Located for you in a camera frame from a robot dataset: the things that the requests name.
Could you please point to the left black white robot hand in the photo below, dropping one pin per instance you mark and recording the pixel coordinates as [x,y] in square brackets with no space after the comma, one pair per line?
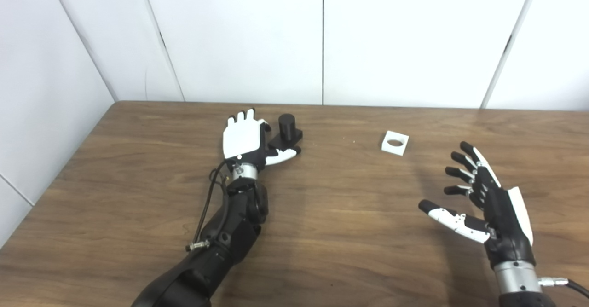
[241,139]

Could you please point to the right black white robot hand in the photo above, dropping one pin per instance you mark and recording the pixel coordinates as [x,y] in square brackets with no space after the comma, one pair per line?
[506,224]

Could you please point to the white square piece with hole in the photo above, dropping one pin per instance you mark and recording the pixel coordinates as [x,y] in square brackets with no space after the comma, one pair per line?
[392,151]

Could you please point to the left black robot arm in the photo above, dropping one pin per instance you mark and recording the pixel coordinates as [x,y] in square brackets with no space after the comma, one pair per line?
[230,238]

